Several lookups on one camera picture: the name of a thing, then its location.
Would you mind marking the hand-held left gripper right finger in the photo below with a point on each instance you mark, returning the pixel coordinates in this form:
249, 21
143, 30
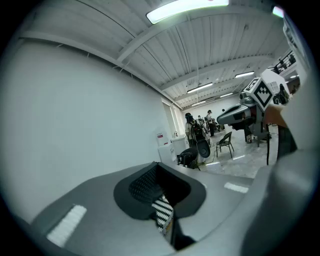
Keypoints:
220, 200

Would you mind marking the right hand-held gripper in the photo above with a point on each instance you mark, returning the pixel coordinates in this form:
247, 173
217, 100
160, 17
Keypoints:
261, 92

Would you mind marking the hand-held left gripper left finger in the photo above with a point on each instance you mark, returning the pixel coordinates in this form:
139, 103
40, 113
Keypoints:
100, 200

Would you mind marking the person's right forearm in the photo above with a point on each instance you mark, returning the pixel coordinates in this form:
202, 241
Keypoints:
275, 116

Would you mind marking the long ceiling light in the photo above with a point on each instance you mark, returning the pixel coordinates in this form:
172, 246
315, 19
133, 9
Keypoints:
244, 74
187, 10
226, 95
200, 87
198, 103

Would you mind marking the black folding chair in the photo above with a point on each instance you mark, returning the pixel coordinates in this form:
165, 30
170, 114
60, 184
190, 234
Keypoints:
225, 143

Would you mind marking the black round case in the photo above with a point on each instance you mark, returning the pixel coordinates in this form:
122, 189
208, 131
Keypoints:
203, 150

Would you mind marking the white counter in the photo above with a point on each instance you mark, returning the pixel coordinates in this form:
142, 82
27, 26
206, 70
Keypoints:
178, 143

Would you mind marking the person's black trousers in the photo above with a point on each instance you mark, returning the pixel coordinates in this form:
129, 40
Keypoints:
287, 142

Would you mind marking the person's cream t-shirt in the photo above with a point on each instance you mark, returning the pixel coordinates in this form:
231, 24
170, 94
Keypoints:
302, 117

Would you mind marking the white board with red label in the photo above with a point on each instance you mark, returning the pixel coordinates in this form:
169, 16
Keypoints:
165, 147

